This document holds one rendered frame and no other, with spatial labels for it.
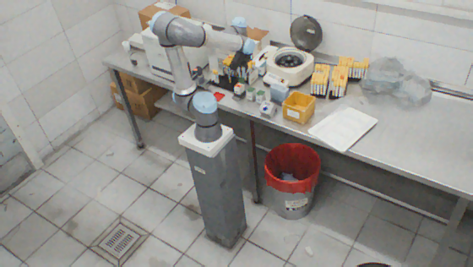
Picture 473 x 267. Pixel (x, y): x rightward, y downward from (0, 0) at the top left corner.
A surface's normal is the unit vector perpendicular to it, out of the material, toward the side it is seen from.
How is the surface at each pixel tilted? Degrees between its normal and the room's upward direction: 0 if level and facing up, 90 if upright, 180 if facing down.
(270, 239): 0
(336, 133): 1
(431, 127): 0
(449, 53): 90
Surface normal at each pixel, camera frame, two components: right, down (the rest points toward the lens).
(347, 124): -0.11, -0.72
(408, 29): -0.56, 0.61
